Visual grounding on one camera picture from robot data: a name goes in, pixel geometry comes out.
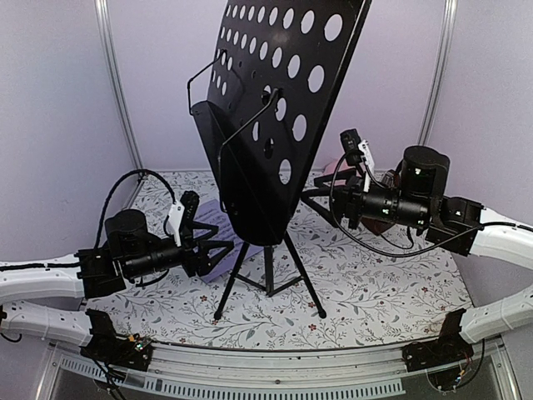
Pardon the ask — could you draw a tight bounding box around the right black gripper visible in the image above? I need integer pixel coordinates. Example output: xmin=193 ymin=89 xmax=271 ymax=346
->
xmin=301 ymin=167 xmax=430 ymax=229

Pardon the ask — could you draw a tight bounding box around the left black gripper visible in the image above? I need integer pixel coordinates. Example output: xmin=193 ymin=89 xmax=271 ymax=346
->
xmin=124 ymin=222 xmax=234 ymax=279

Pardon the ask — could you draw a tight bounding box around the black folding tripod stand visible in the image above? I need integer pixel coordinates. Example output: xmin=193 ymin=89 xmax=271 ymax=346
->
xmin=214 ymin=232 xmax=326 ymax=321

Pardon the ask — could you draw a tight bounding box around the black perforated music stand desk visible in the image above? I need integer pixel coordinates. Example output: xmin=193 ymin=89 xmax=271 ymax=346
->
xmin=189 ymin=1 xmax=371 ymax=246

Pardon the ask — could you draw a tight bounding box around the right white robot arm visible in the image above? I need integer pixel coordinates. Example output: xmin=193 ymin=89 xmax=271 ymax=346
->
xmin=301 ymin=142 xmax=532 ymax=269

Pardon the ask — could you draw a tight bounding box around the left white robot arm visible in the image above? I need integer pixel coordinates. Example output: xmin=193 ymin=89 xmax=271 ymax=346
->
xmin=1 ymin=209 xmax=234 ymax=362

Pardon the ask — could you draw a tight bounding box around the pink plastic plate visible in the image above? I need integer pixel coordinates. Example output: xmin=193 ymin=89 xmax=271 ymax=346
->
xmin=322 ymin=160 xmax=338 ymax=174

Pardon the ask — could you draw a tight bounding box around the purple sheet music paper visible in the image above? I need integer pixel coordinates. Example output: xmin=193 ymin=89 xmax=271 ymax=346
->
xmin=195 ymin=200 xmax=242 ymax=283

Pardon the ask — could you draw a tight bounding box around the dark red metronome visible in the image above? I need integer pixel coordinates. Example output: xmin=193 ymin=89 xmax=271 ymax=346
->
xmin=361 ymin=169 xmax=400 ymax=236

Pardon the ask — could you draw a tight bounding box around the floral patterned table mat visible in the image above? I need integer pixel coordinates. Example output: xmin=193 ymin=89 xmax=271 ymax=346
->
xmin=85 ymin=168 xmax=476 ymax=351

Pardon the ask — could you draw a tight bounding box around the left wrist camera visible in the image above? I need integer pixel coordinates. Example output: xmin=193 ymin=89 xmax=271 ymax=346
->
xmin=163 ymin=191 xmax=200 ymax=247

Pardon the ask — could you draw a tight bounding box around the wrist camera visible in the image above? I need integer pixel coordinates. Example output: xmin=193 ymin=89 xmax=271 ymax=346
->
xmin=339 ymin=129 xmax=376 ymax=193
xmin=163 ymin=191 xmax=200 ymax=247

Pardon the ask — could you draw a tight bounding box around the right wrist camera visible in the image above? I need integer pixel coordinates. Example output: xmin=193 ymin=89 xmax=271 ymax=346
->
xmin=339 ymin=129 xmax=376 ymax=193

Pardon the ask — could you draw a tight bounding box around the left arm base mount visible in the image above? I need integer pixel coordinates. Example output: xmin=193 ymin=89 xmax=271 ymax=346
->
xmin=80 ymin=309 xmax=153 ymax=372

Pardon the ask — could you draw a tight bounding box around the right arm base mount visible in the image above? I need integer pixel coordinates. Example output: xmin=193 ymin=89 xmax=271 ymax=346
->
xmin=401 ymin=308 xmax=474 ymax=372

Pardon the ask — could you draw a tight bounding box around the right aluminium frame post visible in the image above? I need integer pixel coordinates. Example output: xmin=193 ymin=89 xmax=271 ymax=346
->
xmin=418 ymin=0 xmax=458 ymax=145

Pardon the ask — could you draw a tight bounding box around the aluminium frame post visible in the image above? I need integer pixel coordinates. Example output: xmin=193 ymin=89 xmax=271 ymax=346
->
xmin=418 ymin=0 xmax=458 ymax=145
xmin=94 ymin=0 xmax=144 ymax=168

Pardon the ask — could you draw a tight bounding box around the front aluminium rail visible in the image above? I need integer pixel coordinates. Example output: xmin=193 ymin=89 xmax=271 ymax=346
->
xmin=34 ymin=337 xmax=526 ymax=399

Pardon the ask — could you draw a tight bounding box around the left aluminium frame post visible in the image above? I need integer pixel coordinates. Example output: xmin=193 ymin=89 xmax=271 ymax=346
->
xmin=94 ymin=0 xmax=144 ymax=168

